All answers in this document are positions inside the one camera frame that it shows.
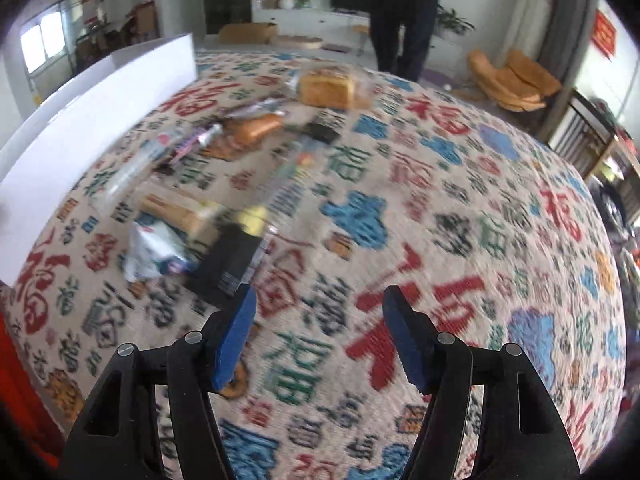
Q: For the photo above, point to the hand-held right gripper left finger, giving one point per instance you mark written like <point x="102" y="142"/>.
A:
<point x="235" y="340"/>

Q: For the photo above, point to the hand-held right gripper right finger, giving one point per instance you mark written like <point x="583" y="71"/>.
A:
<point x="405" y="340"/>

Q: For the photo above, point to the black snack box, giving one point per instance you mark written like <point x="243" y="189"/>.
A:
<point x="225" y="260"/>

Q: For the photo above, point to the yellow snack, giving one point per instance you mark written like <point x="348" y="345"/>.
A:
<point x="252" y="219"/>

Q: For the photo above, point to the white blue snack packet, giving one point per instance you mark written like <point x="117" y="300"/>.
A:
<point x="145" y="252"/>

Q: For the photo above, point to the tan bread stick packet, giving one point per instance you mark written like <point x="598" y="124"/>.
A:
<point x="170" y="212"/>

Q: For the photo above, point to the clear colourful snack packet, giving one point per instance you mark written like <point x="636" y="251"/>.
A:
<point x="295" y="165"/>

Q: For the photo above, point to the silver purple snack packet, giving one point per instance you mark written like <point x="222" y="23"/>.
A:
<point x="195" y="144"/>

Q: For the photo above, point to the long clear snack packet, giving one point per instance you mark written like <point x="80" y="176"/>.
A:
<point x="135" y="165"/>

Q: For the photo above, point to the brown bread roll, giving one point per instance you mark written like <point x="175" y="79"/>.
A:
<point x="255" y="129"/>

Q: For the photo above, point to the small black snack packet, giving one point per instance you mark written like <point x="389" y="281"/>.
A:
<point x="322" y="131"/>

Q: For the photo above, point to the white storage box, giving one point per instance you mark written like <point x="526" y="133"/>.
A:
<point x="75" y="135"/>

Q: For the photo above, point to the bagged bread loaf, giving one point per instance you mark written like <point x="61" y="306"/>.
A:
<point x="325" y="90"/>

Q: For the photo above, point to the printed blanket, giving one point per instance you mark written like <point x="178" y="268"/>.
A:
<point x="450" y="185"/>

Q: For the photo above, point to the red cloth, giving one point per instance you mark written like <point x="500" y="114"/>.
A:
<point x="20" y="385"/>

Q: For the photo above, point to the dark wooden chair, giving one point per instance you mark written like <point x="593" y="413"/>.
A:
<point x="580" y="125"/>

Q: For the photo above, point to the orange lounge chair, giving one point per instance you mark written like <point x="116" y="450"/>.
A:
<point x="520" y="80"/>

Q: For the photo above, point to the wooden table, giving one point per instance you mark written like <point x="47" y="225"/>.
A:
<point x="622" y="152"/>

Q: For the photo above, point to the cardboard box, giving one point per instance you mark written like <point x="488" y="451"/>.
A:
<point x="245" y="33"/>

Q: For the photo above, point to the large leafy potted plant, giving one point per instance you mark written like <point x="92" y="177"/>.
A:
<point x="452" y="22"/>

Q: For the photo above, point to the white television cabinet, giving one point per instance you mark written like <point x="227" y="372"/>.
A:
<point x="300" y="22"/>

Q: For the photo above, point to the white round vase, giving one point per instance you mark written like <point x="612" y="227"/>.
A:
<point x="286" y="3"/>

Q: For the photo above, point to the grey curtain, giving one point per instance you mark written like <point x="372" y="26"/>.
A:
<point x="565" y="35"/>

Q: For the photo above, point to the white standing air conditioner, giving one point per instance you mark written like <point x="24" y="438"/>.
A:
<point x="530" y="15"/>

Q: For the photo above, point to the window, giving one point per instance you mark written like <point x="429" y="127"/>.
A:
<point x="42" y="47"/>

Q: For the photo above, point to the red wall hanging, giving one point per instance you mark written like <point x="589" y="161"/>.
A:
<point x="605" y="35"/>

